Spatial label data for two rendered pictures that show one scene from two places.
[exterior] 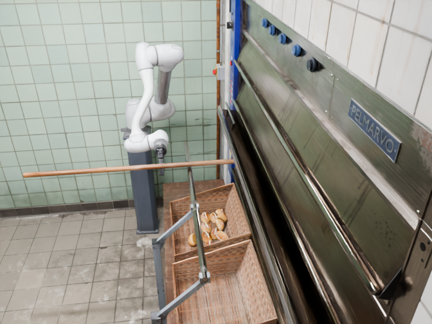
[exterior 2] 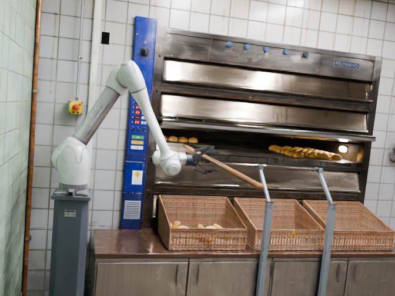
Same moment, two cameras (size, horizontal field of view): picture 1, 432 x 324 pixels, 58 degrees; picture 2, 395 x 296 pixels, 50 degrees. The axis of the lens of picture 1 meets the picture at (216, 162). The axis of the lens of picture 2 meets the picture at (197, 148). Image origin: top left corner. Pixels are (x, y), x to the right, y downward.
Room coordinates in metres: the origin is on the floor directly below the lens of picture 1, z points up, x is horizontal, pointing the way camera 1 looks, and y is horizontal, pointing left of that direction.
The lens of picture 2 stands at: (2.46, 3.03, 1.53)
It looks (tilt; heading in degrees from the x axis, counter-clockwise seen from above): 5 degrees down; 263
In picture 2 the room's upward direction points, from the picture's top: 5 degrees clockwise
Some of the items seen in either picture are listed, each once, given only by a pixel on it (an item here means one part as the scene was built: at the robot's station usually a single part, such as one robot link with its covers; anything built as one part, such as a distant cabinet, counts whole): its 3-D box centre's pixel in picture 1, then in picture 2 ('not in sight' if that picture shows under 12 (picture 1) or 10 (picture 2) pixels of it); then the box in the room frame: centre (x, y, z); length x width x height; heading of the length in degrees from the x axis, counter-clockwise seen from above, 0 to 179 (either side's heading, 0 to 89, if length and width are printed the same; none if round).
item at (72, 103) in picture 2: (220, 71); (76, 107); (2.96, -0.04, 1.46); 0.10 x 0.07 x 0.10; 8
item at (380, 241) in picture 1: (284, 104); (273, 81); (1.48, -0.28, 1.80); 1.79 x 0.11 x 0.19; 8
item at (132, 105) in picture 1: (136, 112); (74, 162); (2.85, 0.63, 1.17); 0.18 x 0.16 x 0.22; 114
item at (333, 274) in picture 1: (279, 159); (270, 113); (1.48, -0.28, 1.54); 1.79 x 0.11 x 0.19; 8
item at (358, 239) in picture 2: not in sight; (345, 224); (0.82, -0.10, 0.72); 0.56 x 0.49 x 0.28; 8
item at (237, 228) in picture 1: (207, 224); (200, 221); (2.02, 0.06, 0.72); 0.56 x 0.49 x 0.28; 9
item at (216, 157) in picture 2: not in sight; (264, 160); (1.49, -0.30, 1.16); 1.80 x 0.06 x 0.04; 8
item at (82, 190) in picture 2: (134, 128); (73, 188); (2.84, 0.66, 1.03); 0.22 x 0.18 x 0.06; 94
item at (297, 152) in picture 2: not in sight; (303, 152); (0.96, -0.79, 1.21); 0.61 x 0.48 x 0.06; 98
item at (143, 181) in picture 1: (143, 182); (67, 278); (2.84, 0.64, 0.50); 0.21 x 0.21 x 1.00; 4
